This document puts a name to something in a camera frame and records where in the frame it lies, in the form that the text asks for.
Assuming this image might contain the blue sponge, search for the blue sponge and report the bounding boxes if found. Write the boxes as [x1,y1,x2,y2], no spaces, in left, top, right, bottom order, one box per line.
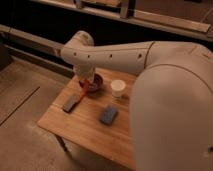
[99,105,118,125]

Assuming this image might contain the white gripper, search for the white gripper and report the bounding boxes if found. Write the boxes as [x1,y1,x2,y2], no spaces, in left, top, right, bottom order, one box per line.
[73,65,95,89]

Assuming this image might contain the wooden shelf rail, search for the wooden shelf rail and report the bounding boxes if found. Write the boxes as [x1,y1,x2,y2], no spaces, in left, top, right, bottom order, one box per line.
[31,0,213,43]

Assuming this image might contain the dark purple bowl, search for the dark purple bowl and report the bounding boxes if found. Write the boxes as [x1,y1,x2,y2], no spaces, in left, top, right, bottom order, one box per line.
[88,74,103,93]

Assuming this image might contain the dark grey block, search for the dark grey block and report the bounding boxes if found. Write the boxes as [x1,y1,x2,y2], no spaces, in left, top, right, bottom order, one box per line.
[62,94,79,113]

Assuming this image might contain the white ceramic cup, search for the white ceramic cup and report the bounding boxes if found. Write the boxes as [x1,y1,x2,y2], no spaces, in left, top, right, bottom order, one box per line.
[110,80,126,98]

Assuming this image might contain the wooden table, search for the wooden table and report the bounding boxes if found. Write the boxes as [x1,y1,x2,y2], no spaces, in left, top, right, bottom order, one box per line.
[37,69,136,170]

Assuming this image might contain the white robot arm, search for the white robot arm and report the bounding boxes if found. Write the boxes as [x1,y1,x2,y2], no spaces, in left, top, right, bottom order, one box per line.
[61,31,213,171]

